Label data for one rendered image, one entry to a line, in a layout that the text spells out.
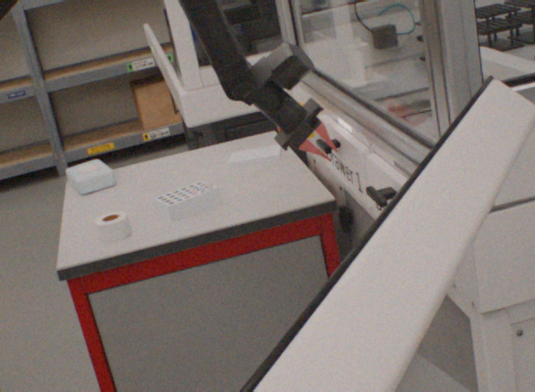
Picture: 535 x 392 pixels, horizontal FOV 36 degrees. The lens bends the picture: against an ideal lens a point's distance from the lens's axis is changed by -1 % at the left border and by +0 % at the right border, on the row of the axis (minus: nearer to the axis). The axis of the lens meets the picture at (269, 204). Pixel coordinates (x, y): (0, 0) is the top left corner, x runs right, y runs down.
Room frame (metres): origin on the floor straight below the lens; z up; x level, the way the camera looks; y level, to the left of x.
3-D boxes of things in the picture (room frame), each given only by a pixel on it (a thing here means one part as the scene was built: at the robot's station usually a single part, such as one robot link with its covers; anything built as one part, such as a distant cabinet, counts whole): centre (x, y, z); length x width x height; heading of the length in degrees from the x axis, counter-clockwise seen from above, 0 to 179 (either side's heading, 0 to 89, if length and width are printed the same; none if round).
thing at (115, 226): (1.64, 0.33, 0.78); 0.07 x 0.07 x 0.04
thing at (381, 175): (1.19, -0.20, 0.87); 0.29 x 0.02 x 0.11; 7
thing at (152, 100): (5.29, 0.51, 0.28); 0.41 x 0.32 x 0.28; 101
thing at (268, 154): (1.98, 0.01, 0.77); 0.13 x 0.09 x 0.02; 83
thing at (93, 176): (2.05, 0.43, 0.78); 0.15 x 0.10 x 0.04; 22
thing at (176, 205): (1.71, 0.17, 0.78); 0.12 x 0.08 x 0.04; 117
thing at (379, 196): (1.18, -0.17, 0.91); 0.07 x 0.04 x 0.01; 7
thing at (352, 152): (1.50, -0.16, 0.87); 0.29 x 0.02 x 0.11; 7
